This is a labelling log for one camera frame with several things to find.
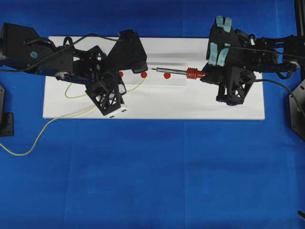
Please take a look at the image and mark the yellow solder wire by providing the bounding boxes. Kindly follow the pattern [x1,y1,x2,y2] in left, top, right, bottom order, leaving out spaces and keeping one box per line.
[0,78,145,157]

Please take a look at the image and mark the red handled soldering iron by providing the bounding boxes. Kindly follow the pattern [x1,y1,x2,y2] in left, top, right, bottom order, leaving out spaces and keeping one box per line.
[151,68,205,80]

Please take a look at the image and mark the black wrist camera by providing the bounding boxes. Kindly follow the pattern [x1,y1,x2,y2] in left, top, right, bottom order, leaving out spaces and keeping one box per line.
[102,30,148,74]
[206,16,250,67]

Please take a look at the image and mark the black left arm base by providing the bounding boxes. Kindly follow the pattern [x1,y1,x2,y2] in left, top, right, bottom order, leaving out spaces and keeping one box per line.
[0,85,14,137]

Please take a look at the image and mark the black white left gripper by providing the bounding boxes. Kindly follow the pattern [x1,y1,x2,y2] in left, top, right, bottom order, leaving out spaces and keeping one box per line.
[85,73,128,118]

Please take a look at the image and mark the large white base board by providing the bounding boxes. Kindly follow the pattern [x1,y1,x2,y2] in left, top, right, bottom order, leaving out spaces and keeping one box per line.
[42,37,265,120]

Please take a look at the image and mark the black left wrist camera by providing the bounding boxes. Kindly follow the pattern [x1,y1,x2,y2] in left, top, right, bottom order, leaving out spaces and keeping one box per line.
[102,30,148,74]

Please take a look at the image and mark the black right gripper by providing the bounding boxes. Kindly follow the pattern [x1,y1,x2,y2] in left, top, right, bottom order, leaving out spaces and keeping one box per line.
[201,64,255,105]

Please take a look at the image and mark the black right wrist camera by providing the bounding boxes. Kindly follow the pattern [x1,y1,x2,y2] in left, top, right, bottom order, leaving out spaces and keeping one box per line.
[206,16,250,67]

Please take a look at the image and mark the red dot mark right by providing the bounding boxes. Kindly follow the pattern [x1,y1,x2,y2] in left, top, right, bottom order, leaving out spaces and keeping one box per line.
[163,73,171,79]

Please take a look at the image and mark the red dot mark middle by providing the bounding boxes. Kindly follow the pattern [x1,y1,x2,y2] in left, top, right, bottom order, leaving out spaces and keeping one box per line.
[141,72,147,79]

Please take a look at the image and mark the black right camera cable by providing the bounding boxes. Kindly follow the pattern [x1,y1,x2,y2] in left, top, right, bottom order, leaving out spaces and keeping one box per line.
[224,46,305,60]

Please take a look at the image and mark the black camera cable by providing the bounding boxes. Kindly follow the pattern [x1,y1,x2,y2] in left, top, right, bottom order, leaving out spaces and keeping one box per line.
[0,33,120,72]
[224,46,305,60]

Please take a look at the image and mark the small white raised plate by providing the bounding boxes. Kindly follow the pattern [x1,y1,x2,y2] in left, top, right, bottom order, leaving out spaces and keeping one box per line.
[122,62,187,86]

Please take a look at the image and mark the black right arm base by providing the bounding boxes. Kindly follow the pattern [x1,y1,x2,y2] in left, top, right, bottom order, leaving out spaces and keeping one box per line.
[289,80,305,141]

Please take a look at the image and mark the black object at edge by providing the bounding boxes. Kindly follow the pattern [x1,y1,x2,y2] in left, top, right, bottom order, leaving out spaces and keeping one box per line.
[297,210,305,220]

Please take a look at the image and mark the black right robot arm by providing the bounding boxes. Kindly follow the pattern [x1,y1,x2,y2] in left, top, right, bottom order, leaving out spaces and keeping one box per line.
[201,32,305,106]

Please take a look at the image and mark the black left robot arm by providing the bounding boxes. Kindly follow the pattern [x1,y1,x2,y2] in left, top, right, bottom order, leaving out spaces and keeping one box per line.
[0,23,126,118]

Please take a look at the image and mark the black left camera cable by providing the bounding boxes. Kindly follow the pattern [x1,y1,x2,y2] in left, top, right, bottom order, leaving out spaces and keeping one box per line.
[0,33,120,72]

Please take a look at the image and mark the blue table cloth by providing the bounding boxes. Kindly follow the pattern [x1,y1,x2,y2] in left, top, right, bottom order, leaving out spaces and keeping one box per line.
[0,0,305,229]

